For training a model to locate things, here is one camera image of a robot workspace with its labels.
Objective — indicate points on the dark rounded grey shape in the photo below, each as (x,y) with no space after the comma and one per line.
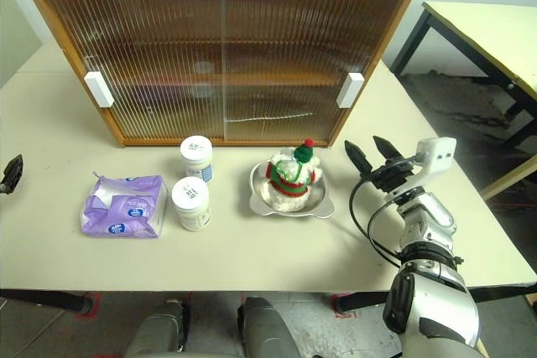
(157,333)
(264,328)

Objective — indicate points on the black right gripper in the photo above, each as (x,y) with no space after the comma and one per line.
(392,177)

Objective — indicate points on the metal bowl with ears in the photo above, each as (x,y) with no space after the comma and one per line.
(323,205)

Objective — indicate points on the beige side table, black legs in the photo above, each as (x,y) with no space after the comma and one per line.
(482,35)

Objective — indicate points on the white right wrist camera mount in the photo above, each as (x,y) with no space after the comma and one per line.
(438,152)

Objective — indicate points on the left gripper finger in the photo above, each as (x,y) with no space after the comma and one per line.
(12,169)

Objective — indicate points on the white plush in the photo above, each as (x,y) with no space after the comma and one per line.
(289,182)

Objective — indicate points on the white lidded jar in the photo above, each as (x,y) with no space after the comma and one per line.
(191,203)
(196,157)

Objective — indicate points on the beige wooden beam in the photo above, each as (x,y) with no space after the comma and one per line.
(509,165)

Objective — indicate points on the purple tissue pack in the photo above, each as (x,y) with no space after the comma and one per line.
(126,207)

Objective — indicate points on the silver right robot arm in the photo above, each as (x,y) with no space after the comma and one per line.
(436,282)

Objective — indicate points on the black table foot bar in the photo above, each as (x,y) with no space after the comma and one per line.
(361,300)
(42,298)

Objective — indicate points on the ribbed sliding door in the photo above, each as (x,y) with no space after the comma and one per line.
(159,64)
(285,60)

